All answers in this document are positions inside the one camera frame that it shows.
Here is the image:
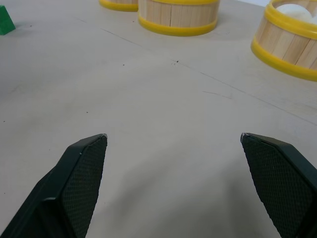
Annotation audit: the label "green block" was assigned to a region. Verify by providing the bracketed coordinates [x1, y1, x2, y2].
[0, 5, 16, 36]

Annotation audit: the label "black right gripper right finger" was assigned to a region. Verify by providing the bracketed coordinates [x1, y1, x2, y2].
[240, 132, 317, 238]

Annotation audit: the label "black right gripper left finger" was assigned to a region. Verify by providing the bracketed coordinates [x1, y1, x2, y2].
[0, 133, 108, 238]

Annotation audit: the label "white steamed bun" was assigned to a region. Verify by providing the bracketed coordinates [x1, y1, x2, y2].
[275, 4, 317, 25]

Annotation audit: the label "wooden steamer basket yellow rims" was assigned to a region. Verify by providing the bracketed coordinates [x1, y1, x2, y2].
[251, 0, 317, 82]
[99, 0, 139, 12]
[137, 0, 221, 37]

